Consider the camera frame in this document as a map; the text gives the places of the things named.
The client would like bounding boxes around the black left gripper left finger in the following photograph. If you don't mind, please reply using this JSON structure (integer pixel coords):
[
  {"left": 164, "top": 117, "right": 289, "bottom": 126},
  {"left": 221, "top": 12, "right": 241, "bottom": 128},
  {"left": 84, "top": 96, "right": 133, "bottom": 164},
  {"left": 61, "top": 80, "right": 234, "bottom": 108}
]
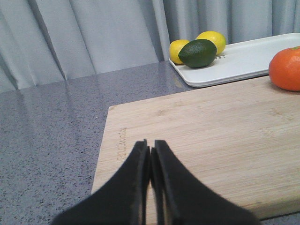
[{"left": 52, "top": 140, "right": 150, "bottom": 225}]

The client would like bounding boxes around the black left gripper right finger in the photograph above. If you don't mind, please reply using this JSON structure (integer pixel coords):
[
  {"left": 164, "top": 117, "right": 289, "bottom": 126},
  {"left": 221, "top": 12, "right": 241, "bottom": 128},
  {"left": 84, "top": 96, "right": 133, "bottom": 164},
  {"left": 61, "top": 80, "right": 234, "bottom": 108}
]
[{"left": 151, "top": 140, "right": 260, "bottom": 225}]

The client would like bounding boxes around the orange mandarin fruit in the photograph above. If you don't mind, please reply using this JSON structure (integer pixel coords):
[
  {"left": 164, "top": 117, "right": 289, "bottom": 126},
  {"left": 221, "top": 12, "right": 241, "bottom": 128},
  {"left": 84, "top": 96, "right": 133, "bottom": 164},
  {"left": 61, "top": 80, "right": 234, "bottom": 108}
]
[{"left": 269, "top": 46, "right": 300, "bottom": 91}]

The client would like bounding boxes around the white rectangular tray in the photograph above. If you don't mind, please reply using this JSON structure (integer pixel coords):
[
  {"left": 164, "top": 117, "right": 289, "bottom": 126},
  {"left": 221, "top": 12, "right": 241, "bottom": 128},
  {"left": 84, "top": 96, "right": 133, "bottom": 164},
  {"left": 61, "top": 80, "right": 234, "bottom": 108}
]
[{"left": 169, "top": 33, "right": 300, "bottom": 88}]

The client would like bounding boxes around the yellow lemon near tray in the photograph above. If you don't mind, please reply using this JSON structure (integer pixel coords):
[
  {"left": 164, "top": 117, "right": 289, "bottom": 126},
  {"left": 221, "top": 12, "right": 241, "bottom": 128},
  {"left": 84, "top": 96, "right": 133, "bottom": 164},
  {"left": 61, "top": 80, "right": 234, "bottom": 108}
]
[{"left": 196, "top": 31, "right": 226, "bottom": 55}]

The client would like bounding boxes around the wooden cutting board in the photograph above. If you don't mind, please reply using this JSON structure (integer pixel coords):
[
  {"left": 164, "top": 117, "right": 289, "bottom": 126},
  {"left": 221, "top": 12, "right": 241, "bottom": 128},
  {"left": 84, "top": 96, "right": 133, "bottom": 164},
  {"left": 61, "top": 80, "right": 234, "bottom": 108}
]
[{"left": 92, "top": 76, "right": 300, "bottom": 219}]

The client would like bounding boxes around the dark green lime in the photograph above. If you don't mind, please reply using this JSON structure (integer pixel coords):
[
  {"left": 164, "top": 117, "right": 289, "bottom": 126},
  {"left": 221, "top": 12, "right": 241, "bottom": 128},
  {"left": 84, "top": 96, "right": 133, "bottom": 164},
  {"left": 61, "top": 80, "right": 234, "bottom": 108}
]
[{"left": 178, "top": 39, "right": 217, "bottom": 68}]

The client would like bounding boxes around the yellow lemon behind lime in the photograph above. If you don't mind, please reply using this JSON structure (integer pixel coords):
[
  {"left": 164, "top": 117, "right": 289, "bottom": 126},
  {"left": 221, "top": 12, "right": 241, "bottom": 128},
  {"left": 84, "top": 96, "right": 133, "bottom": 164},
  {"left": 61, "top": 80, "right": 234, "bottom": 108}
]
[{"left": 169, "top": 39, "right": 189, "bottom": 65}]

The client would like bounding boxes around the grey curtain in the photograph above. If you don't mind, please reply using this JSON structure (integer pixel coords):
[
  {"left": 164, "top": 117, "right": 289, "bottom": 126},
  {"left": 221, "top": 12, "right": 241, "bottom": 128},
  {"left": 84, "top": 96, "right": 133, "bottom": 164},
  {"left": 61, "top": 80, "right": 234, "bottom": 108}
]
[{"left": 0, "top": 0, "right": 300, "bottom": 92}]

